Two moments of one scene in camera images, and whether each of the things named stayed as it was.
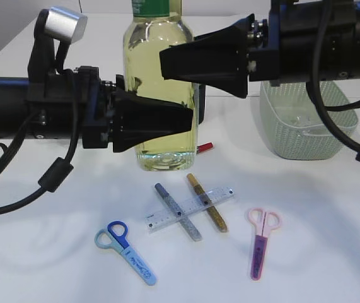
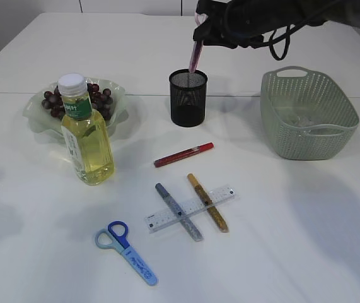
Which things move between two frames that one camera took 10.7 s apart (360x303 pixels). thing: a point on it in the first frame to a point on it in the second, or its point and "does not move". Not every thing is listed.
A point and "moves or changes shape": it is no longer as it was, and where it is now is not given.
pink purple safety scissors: [264, 223] moves or changes shape
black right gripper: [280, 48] to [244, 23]
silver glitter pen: [183, 219] does not move
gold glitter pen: [208, 203] does not move
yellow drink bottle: [151, 28] to [89, 136]
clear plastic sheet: [298, 117] does not move
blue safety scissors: [115, 237] does not move
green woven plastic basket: [291, 125] does not move
